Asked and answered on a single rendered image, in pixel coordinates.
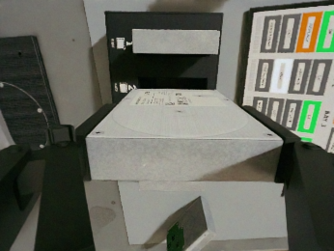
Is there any white hard drive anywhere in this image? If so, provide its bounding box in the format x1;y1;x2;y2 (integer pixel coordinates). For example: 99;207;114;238
166;196;217;251

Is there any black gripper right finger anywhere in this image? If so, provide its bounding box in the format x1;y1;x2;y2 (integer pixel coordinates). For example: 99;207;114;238
240;105;334;251

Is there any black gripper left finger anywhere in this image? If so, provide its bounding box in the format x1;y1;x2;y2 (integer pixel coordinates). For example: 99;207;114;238
0;103;116;251

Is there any grey flat mat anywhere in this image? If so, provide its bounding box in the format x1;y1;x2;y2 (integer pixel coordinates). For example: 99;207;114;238
83;0;320;244

